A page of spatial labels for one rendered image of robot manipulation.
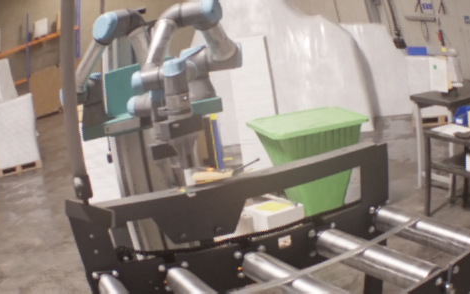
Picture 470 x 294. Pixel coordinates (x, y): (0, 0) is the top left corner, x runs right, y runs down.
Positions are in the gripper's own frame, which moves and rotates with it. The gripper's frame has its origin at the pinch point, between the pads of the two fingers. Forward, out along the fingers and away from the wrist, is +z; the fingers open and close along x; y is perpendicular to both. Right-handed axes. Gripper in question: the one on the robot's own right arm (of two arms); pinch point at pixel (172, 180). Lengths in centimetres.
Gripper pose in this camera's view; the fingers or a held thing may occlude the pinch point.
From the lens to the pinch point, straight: 230.4
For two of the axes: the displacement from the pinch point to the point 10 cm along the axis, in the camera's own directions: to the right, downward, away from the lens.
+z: 1.4, 9.7, 1.8
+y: -3.9, -1.1, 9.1
